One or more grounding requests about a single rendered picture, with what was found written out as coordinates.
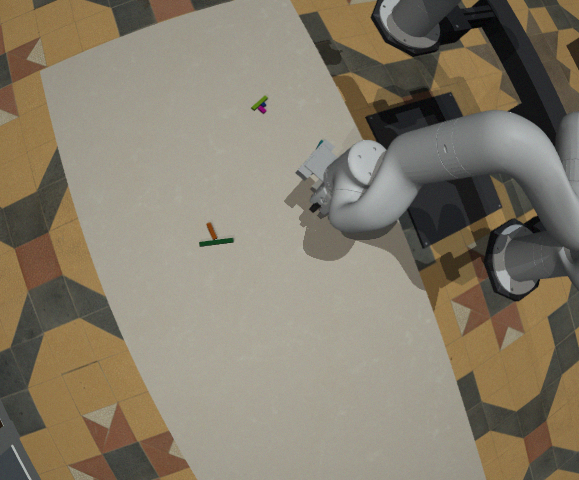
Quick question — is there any orange rod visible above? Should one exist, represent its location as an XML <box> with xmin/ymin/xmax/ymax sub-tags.
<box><xmin>206</xmin><ymin>222</ymin><xmax>217</xmax><ymax>240</ymax></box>

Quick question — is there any lime green flat bar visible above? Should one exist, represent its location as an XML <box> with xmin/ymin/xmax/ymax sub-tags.
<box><xmin>251</xmin><ymin>95</ymin><xmax>268</xmax><ymax>111</ymax></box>

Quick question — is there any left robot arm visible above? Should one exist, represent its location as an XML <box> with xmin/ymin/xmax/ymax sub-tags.
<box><xmin>295</xmin><ymin>110</ymin><xmax>579</xmax><ymax>295</ymax></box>

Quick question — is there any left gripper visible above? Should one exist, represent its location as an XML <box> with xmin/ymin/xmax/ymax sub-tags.
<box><xmin>309</xmin><ymin>183</ymin><xmax>332</xmax><ymax>215</ymax></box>

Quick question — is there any dark green rod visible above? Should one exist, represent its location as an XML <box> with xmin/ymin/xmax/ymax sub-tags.
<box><xmin>199</xmin><ymin>238</ymin><xmax>233</xmax><ymax>247</ymax></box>

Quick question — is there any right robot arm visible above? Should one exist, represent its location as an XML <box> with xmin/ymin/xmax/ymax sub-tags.
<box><xmin>379</xmin><ymin>0</ymin><xmax>461</xmax><ymax>49</ymax></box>

